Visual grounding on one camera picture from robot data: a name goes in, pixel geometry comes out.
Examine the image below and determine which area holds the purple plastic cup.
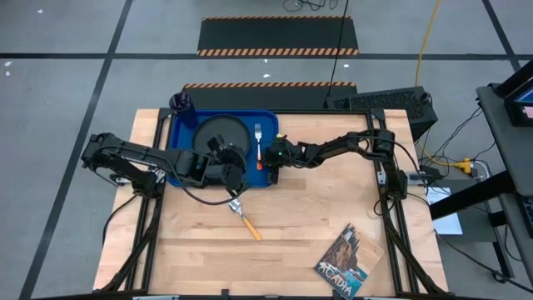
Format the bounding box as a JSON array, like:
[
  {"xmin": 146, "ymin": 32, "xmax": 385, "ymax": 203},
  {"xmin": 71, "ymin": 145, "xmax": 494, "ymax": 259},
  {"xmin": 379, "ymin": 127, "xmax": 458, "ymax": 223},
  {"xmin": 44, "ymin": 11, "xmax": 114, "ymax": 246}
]
[{"xmin": 168, "ymin": 92, "xmax": 199, "ymax": 129}]

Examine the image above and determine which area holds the black side table stand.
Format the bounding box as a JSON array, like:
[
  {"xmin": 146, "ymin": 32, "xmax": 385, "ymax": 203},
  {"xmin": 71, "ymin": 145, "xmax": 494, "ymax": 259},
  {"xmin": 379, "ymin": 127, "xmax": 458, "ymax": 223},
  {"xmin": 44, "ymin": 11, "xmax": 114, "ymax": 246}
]
[{"xmin": 428, "ymin": 170, "xmax": 517, "ymax": 284}]

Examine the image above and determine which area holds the white paper sheet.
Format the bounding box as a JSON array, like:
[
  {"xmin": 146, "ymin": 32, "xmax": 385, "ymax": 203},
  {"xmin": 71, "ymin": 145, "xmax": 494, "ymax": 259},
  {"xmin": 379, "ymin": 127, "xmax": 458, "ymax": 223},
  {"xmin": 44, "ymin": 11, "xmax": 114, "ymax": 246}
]
[{"xmin": 424, "ymin": 186, "xmax": 463, "ymax": 237}]

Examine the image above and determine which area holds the large black hazard-striped floor mat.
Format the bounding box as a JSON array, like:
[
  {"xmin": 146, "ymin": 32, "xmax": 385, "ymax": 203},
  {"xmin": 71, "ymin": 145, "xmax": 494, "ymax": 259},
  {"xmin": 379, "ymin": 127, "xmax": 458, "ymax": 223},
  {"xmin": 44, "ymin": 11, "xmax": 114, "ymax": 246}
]
[{"xmin": 197, "ymin": 15, "xmax": 360, "ymax": 58}]

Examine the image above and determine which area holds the spoon with yellow-orange handle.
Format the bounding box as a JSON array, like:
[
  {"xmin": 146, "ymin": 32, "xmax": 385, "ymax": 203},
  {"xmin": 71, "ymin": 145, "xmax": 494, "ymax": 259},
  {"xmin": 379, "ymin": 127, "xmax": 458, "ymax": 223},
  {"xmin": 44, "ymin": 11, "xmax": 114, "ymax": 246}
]
[{"xmin": 227, "ymin": 198, "xmax": 262, "ymax": 242}]

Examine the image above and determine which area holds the black round plate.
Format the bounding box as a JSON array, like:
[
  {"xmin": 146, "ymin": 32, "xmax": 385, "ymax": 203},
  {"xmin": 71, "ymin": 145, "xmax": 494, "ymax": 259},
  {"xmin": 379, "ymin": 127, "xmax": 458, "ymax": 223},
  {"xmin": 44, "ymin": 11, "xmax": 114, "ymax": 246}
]
[{"xmin": 191, "ymin": 114, "xmax": 252, "ymax": 162}]

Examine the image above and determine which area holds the blue plastic tray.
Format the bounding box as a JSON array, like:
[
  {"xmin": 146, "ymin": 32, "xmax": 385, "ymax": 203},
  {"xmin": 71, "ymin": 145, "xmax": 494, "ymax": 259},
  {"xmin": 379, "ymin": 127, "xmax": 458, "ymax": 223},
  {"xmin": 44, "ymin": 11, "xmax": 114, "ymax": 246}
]
[{"xmin": 166, "ymin": 109, "xmax": 280, "ymax": 189}]

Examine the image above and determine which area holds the black perforated computer case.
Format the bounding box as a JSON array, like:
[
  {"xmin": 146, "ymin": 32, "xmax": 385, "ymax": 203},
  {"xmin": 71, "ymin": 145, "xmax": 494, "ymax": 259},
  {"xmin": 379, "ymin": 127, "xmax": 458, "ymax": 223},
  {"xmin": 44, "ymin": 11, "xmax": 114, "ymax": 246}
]
[{"xmin": 324, "ymin": 86, "xmax": 438, "ymax": 142}]

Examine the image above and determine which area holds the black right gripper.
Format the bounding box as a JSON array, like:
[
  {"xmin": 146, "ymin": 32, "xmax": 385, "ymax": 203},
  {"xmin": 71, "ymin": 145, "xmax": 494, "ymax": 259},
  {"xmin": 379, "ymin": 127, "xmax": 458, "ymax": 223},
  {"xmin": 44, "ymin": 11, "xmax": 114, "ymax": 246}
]
[{"xmin": 262, "ymin": 137, "xmax": 299, "ymax": 185}]

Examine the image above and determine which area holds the yellow power cable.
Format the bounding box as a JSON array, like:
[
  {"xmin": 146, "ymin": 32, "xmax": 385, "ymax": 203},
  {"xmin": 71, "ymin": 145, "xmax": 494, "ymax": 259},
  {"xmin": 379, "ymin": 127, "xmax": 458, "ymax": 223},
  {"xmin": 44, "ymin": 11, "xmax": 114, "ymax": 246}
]
[{"xmin": 415, "ymin": 0, "xmax": 472, "ymax": 171}]

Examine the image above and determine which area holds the grey control box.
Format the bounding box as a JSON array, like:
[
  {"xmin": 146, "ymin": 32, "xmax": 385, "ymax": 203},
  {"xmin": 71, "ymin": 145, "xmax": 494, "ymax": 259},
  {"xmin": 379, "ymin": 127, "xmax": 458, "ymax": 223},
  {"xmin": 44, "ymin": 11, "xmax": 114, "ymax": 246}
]
[{"xmin": 406, "ymin": 171, "xmax": 426, "ymax": 187}]

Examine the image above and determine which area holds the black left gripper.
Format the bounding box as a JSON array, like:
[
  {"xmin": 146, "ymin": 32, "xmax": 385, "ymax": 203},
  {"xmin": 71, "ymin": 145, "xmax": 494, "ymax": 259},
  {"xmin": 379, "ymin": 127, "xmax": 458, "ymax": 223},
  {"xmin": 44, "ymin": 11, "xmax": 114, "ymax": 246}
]
[{"xmin": 207, "ymin": 135, "xmax": 250, "ymax": 193}]

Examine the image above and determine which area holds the fork with orange handle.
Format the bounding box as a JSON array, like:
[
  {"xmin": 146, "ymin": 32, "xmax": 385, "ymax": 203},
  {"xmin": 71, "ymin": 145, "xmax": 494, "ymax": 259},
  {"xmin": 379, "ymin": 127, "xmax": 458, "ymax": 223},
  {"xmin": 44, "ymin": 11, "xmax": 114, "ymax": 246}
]
[{"xmin": 254, "ymin": 122, "xmax": 264, "ymax": 171}]

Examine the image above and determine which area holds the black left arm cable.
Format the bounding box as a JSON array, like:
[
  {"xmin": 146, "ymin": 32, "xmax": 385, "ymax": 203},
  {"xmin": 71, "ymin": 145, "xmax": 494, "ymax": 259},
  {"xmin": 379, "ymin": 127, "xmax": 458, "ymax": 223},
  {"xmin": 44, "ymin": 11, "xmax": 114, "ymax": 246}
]
[{"xmin": 102, "ymin": 193, "xmax": 142, "ymax": 247}]

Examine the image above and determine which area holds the coiled black cable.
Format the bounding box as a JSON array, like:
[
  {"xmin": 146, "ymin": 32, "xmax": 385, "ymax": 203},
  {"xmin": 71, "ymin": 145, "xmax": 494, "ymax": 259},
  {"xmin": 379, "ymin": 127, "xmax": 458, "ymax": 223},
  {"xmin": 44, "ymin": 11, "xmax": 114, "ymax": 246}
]
[{"xmin": 282, "ymin": 0, "xmax": 339, "ymax": 13}]

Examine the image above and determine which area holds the Acadia picture book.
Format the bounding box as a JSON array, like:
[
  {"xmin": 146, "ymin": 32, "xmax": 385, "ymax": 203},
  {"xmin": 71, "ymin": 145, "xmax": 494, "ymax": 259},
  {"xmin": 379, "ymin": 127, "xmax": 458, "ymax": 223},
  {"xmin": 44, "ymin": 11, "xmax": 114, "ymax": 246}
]
[{"xmin": 314, "ymin": 222, "xmax": 385, "ymax": 300}]

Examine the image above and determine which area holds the black monitor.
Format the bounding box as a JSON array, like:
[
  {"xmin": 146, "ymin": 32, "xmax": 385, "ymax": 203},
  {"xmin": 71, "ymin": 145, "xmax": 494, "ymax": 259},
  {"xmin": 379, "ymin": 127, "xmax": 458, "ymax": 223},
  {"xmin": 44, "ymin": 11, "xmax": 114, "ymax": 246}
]
[{"xmin": 495, "ymin": 60, "xmax": 533, "ymax": 128}]

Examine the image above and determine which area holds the long black floor cable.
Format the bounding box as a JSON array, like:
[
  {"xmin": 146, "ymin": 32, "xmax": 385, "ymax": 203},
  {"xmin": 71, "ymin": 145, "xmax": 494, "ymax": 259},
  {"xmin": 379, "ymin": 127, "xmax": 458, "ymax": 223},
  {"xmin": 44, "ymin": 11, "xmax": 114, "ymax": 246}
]
[{"xmin": 326, "ymin": 0, "xmax": 350, "ymax": 101}]

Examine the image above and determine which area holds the narrow black hazard-striped floor mat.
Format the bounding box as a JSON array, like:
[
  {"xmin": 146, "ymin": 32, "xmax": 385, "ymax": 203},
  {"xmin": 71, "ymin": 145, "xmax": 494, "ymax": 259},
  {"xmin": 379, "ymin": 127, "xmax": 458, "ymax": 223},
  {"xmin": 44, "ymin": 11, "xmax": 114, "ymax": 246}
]
[{"xmin": 181, "ymin": 82, "xmax": 358, "ymax": 111}]

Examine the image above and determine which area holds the grey side table top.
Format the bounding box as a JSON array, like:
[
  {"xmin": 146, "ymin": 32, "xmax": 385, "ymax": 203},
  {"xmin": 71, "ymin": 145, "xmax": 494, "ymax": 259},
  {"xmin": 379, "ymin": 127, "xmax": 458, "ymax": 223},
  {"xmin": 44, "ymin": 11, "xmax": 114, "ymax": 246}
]
[{"xmin": 476, "ymin": 82, "xmax": 533, "ymax": 197}]

